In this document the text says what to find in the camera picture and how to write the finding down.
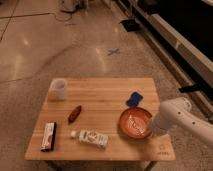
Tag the orange ceramic bowl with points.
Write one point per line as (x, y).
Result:
(134, 122)

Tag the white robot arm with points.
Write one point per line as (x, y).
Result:
(178, 112)

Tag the blue sponge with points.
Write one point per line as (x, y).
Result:
(134, 99)

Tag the wooden folding table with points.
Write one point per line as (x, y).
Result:
(102, 100)

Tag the translucent white plastic cup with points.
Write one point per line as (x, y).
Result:
(58, 90)

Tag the white plastic bottle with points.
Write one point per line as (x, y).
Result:
(90, 137)

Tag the black floor plate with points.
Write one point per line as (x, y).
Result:
(130, 25)

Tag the white machine base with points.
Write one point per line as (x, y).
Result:
(70, 6)

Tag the long white rail frame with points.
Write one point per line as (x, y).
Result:
(192, 69)

